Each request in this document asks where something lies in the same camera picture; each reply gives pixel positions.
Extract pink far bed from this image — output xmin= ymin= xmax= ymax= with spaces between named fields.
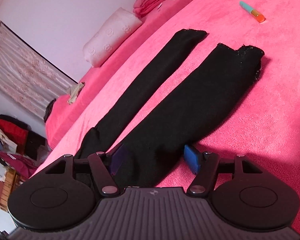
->
xmin=45 ymin=0 xmax=193 ymax=148

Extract black knit pants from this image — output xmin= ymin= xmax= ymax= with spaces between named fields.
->
xmin=75 ymin=29 xmax=264 ymax=188

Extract pink blanket on near bed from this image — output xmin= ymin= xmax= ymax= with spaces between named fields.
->
xmin=44 ymin=0 xmax=300 ymax=233

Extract patterned white curtain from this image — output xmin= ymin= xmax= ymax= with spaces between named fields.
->
xmin=0 ymin=21 xmax=77 ymax=120

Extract teal orange marker pen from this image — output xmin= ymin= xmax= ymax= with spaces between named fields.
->
xmin=239 ymin=1 xmax=266 ymax=23

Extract dark garment on bed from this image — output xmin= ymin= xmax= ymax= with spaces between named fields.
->
xmin=43 ymin=98 xmax=56 ymax=123

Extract beige garment on bed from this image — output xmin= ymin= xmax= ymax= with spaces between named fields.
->
xmin=66 ymin=82 xmax=85 ymax=104

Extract wooden shelf with boxes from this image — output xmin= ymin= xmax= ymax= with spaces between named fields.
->
xmin=0 ymin=167 xmax=25 ymax=212

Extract hanging clothes rack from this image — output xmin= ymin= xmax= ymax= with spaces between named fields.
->
xmin=0 ymin=114 xmax=51 ymax=180

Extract folded red cloth stack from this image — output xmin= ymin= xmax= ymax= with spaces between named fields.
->
xmin=133 ymin=0 xmax=165 ymax=18

